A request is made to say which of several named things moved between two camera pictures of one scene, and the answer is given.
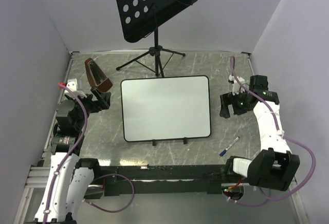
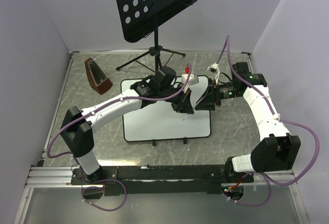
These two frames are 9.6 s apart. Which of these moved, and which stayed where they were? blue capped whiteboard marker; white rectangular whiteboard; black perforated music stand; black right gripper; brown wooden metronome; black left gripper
Moved: black right gripper; black left gripper; blue capped whiteboard marker
Stayed: white rectangular whiteboard; brown wooden metronome; black perforated music stand
